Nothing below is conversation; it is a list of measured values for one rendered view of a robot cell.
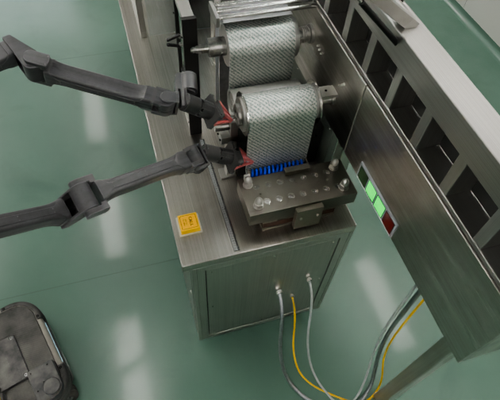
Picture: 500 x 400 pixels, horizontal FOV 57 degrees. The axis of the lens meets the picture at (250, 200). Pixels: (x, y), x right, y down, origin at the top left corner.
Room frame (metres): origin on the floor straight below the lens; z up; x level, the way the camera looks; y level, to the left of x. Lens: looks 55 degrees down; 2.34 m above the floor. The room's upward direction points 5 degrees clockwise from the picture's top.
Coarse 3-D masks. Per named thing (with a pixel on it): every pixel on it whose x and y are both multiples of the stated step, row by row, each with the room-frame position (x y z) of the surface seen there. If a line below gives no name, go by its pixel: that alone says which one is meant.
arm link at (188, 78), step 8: (184, 72) 1.12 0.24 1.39; (192, 72) 1.13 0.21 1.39; (176, 80) 1.09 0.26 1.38; (184, 80) 1.09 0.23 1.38; (192, 80) 1.10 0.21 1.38; (176, 88) 1.06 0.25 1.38; (192, 88) 1.08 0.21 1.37; (160, 96) 1.01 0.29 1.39; (168, 96) 1.02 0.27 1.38; (176, 96) 1.02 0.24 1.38; (176, 104) 1.01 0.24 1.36; (176, 112) 1.02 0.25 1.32
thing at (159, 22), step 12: (144, 0) 1.95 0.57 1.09; (156, 0) 1.97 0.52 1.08; (168, 0) 1.99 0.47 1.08; (192, 0) 2.03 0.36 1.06; (204, 0) 2.05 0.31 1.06; (228, 0) 2.09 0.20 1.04; (156, 12) 1.97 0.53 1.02; (168, 12) 1.99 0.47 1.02; (204, 12) 2.05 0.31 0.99; (156, 24) 1.97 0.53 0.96; (168, 24) 1.99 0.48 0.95; (204, 24) 2.05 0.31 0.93
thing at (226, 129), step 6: (234, 120) 1.12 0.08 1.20; (222, 126) 1.11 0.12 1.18; (228, 126) 1.11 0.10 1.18; (234, 126) 1.11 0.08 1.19; (222, 132) 1.13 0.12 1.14; (228, 132) 1.13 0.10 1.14; (234, 132) 1.11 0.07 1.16; (222, 138) 1.10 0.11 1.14; (228, 138) 1.10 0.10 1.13; (234, 138) 1.11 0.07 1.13; (234, 144) 1.12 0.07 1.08; (222, 168) 1.14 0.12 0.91; (222, 174) 1.11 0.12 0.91; (228, 174) 1.11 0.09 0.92; (234, 174) 1.12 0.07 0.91
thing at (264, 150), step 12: (288, 132) 1.10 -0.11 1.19; (300, 132) 1.12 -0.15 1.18; (252, 144) 1.06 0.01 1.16; (264, 144) 1.07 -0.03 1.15; (276, 144) 1.09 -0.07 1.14; (288, 144) 1.11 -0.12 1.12; (300, 144) 1.12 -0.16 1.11; (252, 156) 1.06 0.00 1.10; (264, 156) 1.07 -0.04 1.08; (276, 156) 1.09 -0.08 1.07; (288, 156) 1.11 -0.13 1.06; (300, 156) 1.13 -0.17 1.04; (252, 168) 1.06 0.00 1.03
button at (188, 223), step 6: (180, 216) 0.89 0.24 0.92; (186, 216) 0.90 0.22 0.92; (192, 216) 0.90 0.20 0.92; (180, 222) 0.87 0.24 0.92; (186, 222) 0.87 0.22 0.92; (192, 222) 0.87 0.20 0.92; (198, 222) 0.88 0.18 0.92; (180, 228) 0.85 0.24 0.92; (186, 228) 0.85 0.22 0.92; (192, 228) 0.85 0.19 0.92; (198, 228) 0.85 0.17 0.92
